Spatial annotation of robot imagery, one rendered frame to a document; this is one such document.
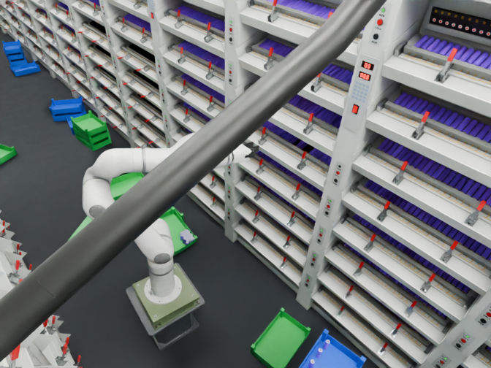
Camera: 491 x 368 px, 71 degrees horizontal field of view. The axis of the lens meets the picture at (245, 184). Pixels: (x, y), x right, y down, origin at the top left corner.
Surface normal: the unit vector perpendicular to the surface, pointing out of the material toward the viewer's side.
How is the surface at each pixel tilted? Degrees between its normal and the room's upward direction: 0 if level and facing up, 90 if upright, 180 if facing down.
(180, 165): 33
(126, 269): 0
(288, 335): 0
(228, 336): 0
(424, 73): 20
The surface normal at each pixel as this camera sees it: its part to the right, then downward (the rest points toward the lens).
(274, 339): 0.04, -0.76
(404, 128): -0.22, -0.56
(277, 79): 0.08, -0.28
